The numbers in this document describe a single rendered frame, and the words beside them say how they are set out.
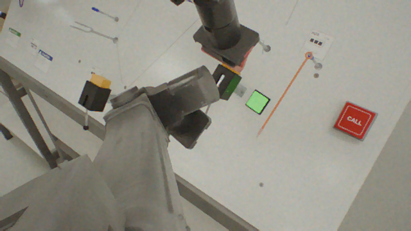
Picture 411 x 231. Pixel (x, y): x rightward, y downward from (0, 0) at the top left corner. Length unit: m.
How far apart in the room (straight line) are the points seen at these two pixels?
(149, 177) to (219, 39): 0.40
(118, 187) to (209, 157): 0.58
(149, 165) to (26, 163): 1.98
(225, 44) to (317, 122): 0.24
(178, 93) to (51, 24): 0.75
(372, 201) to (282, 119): 1.32
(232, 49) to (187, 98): 0.15
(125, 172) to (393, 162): 2.04
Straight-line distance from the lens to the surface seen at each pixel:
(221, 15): 0.49
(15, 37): 1.27
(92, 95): 0.81
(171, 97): 0.45
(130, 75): 0.87
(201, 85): 0.44
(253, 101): 0.68
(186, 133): 0.56
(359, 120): 0.62
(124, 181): 0.17
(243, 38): 0.56
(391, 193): 2.02
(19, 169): 2.14
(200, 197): 0.75
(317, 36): 0.69
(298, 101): 0.67
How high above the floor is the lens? 1.50
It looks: 45 degrees down
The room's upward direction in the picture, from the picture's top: straight up
